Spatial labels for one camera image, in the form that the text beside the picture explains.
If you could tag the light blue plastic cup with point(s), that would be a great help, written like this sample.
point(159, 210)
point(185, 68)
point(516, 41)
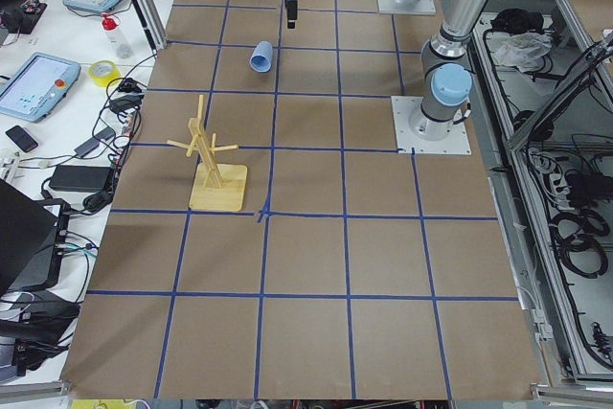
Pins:
point(261, 59)

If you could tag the wooden cup rack stand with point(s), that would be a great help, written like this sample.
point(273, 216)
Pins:
point(216, 186)

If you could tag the red capped squeeze bottle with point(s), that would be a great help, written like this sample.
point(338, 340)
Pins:
point(116, 37)

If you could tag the yellow tape roll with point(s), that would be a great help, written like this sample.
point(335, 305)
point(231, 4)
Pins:
point(104, 72)

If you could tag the crumpled white cloth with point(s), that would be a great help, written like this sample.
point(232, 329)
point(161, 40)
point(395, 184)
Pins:
point(523, 51)

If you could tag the near teach pendant tablet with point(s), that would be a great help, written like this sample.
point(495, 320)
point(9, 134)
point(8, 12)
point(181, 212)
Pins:
point(38, 86)

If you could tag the black power adapter brick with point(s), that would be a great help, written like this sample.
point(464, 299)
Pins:
point(82, 179)

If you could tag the black smartphone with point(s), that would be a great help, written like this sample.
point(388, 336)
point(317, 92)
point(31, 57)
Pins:
point(21, 138)

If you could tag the black laptop computer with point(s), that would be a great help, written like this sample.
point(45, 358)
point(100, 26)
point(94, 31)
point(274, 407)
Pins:
point(31, 233)

